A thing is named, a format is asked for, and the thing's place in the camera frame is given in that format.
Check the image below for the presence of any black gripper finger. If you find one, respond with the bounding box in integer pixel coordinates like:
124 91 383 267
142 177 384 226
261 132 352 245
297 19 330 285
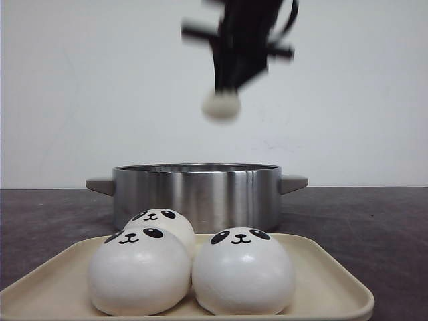
213 49 234 93
232 63 267 96

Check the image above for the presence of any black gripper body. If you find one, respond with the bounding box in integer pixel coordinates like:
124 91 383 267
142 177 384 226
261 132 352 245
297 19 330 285
181 0 296 81

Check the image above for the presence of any panda bun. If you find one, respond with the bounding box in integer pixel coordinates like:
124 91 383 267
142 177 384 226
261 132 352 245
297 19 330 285
192 227 296 315
201 90 241 121
123 208 196 258
88 226 191 316

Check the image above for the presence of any stainless steel steamer pot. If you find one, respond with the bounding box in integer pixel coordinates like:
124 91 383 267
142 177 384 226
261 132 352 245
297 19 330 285
86 163 308 233

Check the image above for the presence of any cream plastic tray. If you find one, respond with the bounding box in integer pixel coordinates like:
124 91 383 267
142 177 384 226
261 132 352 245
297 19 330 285
1 233 375 320

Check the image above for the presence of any black cable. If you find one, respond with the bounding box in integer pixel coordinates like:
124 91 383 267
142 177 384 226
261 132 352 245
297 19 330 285
267 0 300 43

